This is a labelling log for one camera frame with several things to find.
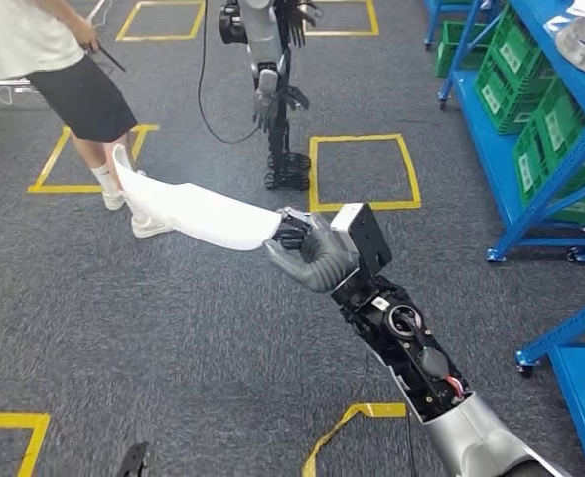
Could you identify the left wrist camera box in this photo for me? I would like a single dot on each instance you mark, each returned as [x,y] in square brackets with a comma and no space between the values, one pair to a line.
[133,461]

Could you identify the pale plastic sheet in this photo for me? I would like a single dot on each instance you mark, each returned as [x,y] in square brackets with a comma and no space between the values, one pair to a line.
[570,16]

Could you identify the person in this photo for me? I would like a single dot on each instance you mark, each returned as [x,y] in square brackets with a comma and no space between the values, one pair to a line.
[24,33]

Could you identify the humanoid robot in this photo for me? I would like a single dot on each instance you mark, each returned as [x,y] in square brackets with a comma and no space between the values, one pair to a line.
[267,39]

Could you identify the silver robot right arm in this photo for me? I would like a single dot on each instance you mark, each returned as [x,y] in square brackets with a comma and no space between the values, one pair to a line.
[470,434]

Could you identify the thin black stick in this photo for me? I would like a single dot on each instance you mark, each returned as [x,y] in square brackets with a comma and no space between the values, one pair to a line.
[110,58]

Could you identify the crinkled yellow floor tape square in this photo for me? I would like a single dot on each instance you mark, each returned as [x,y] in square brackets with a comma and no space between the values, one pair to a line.
[381,410]

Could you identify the white plastic body part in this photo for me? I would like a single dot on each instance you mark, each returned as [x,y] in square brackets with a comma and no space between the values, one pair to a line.
[197,210]

